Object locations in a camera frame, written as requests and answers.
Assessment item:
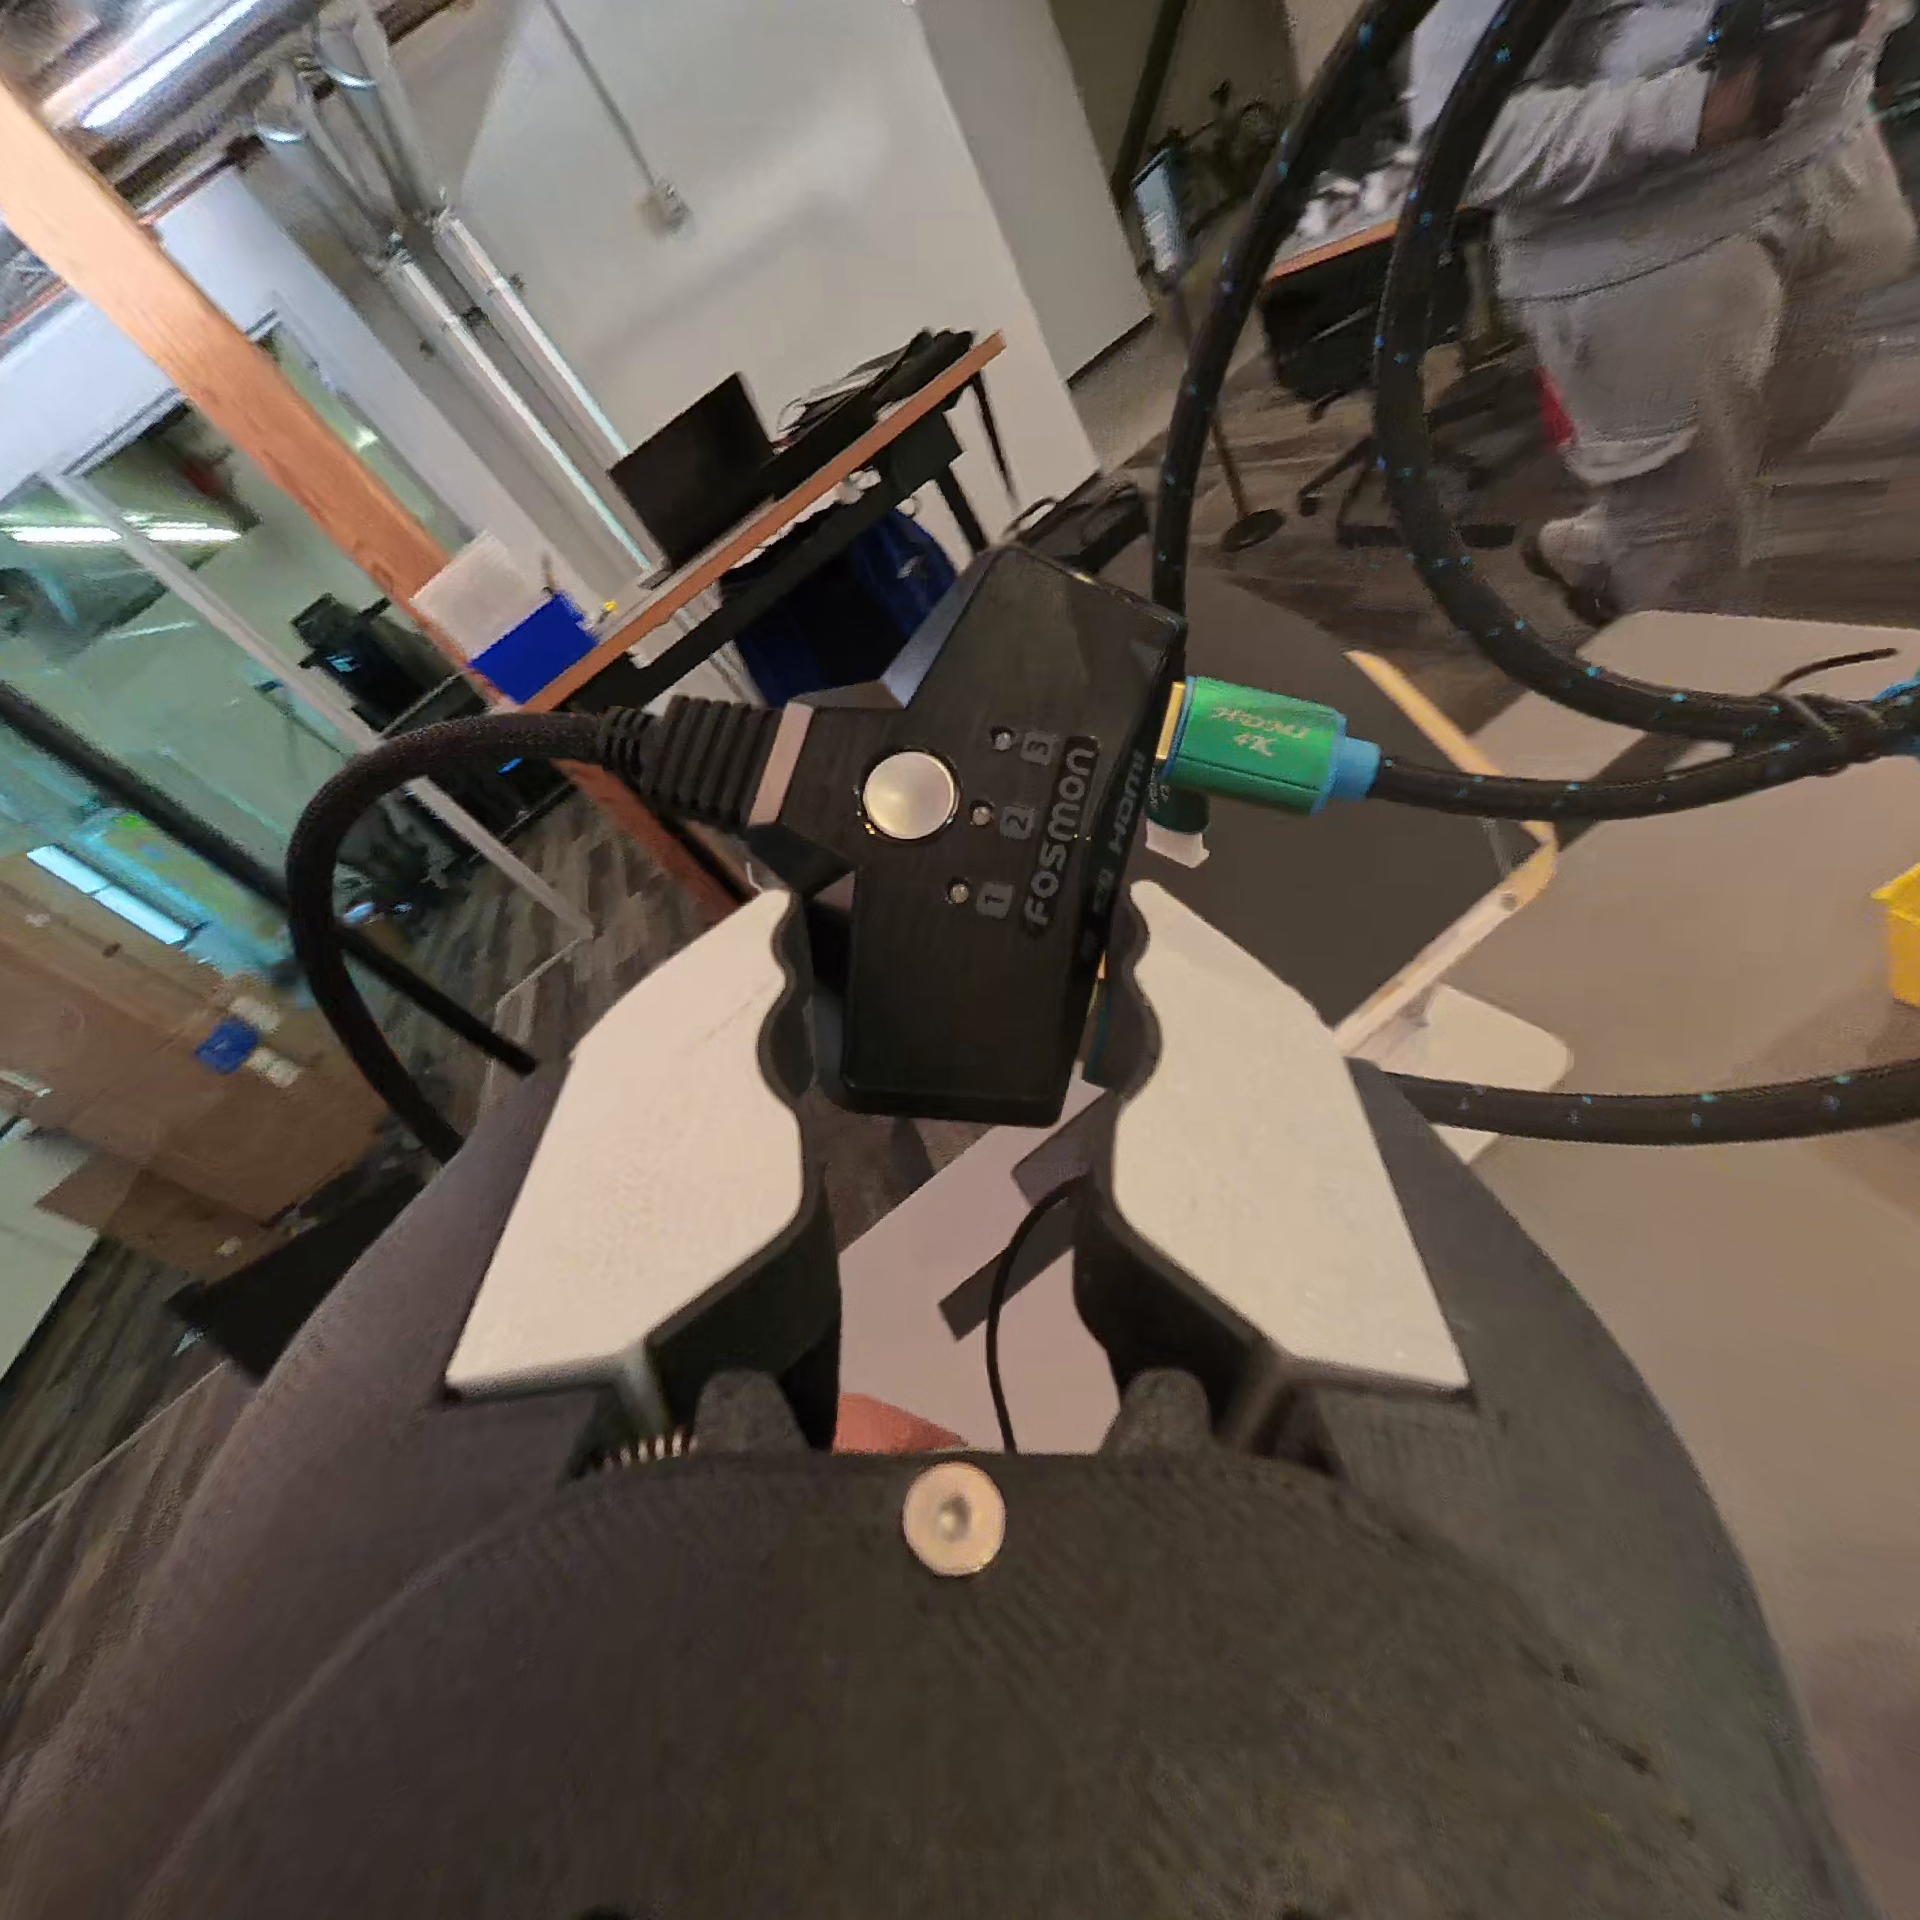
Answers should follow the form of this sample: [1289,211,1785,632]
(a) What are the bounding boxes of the black switch pigtail cable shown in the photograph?
[287,701,819,1163]

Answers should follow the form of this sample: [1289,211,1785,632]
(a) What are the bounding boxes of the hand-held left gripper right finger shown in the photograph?
[1071,881,1471,1421]

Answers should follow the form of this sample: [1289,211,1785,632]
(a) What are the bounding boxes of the wooden desk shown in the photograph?
[517,328,1009,719]

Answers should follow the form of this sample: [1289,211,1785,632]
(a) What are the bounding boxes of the wood-rimmed black board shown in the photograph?
[1184,568,1560,1051]

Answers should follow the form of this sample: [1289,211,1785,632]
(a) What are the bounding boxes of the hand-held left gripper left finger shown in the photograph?
[445,887,841,1449]

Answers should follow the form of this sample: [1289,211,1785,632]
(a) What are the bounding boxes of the black laptop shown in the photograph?
[603,372,780,568]

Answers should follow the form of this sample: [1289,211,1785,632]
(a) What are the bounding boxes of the large cardboard box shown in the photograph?
[0,877,396,1284]

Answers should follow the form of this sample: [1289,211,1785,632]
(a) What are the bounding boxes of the blue plastic box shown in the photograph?
[468,591,606,707]

